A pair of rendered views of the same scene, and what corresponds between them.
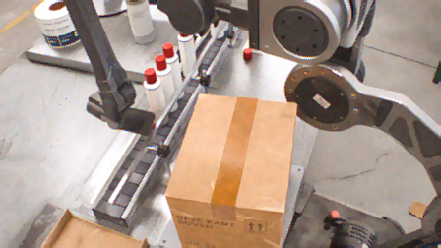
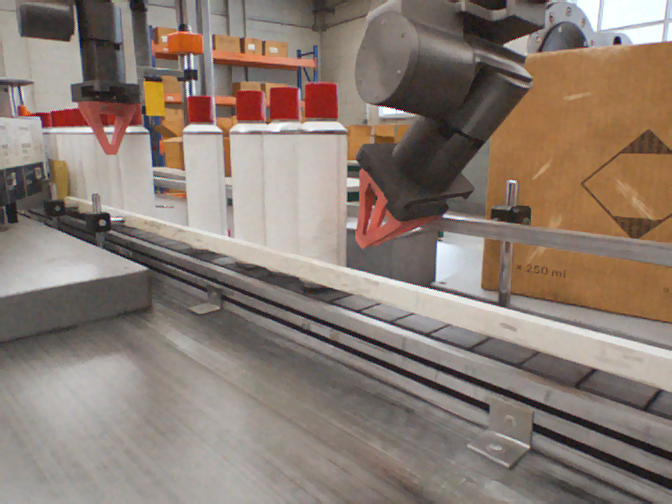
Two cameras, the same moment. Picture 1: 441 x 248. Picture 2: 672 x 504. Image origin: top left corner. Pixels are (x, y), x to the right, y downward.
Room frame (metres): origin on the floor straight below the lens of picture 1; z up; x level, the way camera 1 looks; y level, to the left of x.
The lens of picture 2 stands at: (0.69, 0.67, 1.03)
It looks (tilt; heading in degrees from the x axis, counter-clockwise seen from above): 13 degrees down; 291
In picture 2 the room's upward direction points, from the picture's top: straight up
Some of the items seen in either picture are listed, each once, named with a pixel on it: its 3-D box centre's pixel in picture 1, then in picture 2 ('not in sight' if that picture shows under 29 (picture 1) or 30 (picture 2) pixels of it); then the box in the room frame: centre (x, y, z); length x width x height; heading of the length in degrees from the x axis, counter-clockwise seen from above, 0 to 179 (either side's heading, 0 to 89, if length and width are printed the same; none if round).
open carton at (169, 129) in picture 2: not in sight; (186, 144); (3.33, -2.77, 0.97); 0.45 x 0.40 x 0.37; 58
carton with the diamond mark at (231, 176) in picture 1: (238, 181); (649, 177); (0.57, -0.03, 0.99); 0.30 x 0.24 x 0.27; 164
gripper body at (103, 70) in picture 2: not in sight; (103, 70); (1.28, 0.07, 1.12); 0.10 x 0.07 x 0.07; 155
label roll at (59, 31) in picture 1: (62, 20); not in sight; (1.48, 0.63, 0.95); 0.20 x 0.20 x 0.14
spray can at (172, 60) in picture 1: (172, 72); (253, 180); (1.01, 0.14, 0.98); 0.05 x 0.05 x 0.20
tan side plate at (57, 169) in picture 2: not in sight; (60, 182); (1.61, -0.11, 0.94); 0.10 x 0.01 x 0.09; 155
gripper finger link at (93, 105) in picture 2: not in sight; (105, 122); (1.29, 0.07, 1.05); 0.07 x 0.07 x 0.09; 65
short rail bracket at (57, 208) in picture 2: not in sight; (65, 214); (1.50, -0.03, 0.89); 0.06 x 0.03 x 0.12; 65
